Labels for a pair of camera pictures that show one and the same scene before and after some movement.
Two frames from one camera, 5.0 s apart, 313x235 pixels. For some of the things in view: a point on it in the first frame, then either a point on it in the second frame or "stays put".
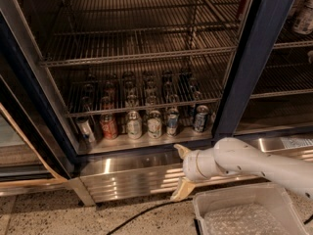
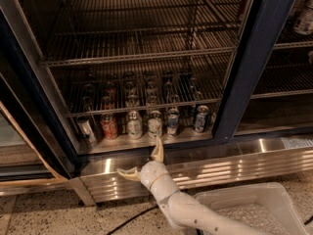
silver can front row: x=134 y=124 stays put
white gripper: x=190 y=165 -> x=152 y=174
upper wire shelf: x=96 y=24 stays put
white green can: x=155 y=124 stays put
